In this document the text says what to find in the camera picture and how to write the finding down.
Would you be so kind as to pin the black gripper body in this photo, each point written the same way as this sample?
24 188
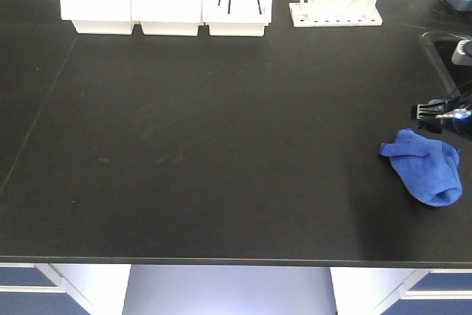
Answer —
453 115

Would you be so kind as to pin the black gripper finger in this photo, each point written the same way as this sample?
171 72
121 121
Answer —
421 111
429 127

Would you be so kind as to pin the blue microfiber cloth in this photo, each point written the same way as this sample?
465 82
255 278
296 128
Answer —
428 168

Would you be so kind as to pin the black lab sink basin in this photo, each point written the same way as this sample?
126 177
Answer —
439 47

